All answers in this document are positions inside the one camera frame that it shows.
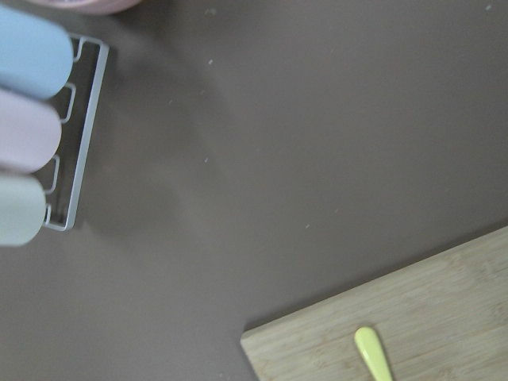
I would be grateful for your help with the pink bowl with ice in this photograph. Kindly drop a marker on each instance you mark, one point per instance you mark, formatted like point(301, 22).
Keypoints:
point(99, 7)

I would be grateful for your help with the yellow plastic knife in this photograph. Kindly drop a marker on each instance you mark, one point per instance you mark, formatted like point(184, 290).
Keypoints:
point(371, 350)

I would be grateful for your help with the green pastel cup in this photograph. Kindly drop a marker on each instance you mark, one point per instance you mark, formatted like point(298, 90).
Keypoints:
point(23, 208)

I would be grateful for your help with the blue pastel cup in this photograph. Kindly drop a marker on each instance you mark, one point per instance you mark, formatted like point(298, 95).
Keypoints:
point(36, 55)

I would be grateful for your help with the wooden cutting board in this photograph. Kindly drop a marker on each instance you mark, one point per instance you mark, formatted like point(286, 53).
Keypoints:
point(442, 318)

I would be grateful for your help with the pink pastel cup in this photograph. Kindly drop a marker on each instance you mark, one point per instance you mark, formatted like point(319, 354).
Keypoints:
point(30, 133)

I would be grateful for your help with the white cup rack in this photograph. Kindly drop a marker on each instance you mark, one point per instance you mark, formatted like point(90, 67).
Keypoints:
point(77, 104)

